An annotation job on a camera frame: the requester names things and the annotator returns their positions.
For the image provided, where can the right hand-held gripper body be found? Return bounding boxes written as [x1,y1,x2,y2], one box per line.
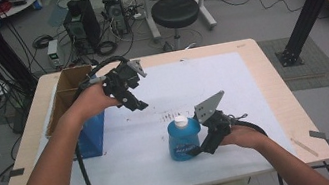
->
[191,89,241,157]

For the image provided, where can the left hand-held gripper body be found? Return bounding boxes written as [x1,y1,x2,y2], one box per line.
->
[98,57,150,101]

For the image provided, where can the blue bottle with white cap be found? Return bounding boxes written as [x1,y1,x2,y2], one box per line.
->
[164,112,207,164]

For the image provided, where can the person's right hand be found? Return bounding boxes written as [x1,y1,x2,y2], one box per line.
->
[217,119,271,157]

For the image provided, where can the person's left hand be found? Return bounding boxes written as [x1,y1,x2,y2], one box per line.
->
[64,79,123,122]

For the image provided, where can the white foam table mat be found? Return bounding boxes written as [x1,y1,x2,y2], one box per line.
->
[21,43,302,185]

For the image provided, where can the cardboard box with blue side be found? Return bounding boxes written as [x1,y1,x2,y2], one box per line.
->
[35,62,113,166]

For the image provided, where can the large black computer tower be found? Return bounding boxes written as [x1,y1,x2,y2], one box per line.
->
[59,0,105,57]

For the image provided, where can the small black computer tower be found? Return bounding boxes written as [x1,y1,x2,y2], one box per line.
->
[101,0,132,38]

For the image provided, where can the white power supply unit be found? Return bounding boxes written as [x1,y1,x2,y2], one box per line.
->
[44,38,64,70]

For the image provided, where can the light wooden table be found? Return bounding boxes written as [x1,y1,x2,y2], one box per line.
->
[0,26,329,185]

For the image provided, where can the black round stool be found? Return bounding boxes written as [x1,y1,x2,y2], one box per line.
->
[148,0,207,54]

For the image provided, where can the grey tape strip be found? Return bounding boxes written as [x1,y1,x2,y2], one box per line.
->
[0,167,28,184]
[308,127,329,150]

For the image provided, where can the grey floor mat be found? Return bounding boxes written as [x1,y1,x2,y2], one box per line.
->
[256,29,329,98]

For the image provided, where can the black tape cross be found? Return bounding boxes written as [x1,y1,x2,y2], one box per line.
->
[310,160,329,178]

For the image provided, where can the round white table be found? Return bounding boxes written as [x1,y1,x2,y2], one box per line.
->
[0,0,46,21]

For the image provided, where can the coiled black cable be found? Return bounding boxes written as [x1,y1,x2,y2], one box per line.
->
[94,39,119,58]

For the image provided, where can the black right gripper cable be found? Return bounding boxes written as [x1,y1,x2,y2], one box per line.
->
[228,108,285,185]

